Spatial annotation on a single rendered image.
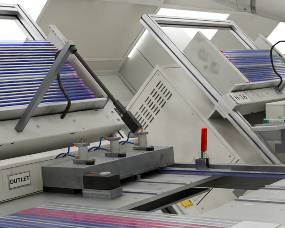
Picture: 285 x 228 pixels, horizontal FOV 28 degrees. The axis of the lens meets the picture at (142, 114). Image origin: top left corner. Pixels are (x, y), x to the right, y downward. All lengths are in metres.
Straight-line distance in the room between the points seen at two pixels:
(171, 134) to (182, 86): 0.21
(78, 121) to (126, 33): 3.22
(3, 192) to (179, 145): 1.31
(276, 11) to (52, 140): 0.66
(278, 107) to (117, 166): 1.22
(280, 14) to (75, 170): 0.54
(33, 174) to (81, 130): 0.28
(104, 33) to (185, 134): 2.25
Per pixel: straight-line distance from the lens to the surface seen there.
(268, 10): 1.22
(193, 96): 2.45
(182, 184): 1.27
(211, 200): 2.41
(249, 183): 1.42
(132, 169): 1.36
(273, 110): 2.42
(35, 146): 1.47
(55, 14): 4.03
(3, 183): 1.27
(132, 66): 5.00
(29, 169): 1.31
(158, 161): 1.44
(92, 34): 4.46
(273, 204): 1.03
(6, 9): 1.92
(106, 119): 1.64
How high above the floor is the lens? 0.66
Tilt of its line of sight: 22 degrees up
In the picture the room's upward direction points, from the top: 40 degrees counter-clockwise
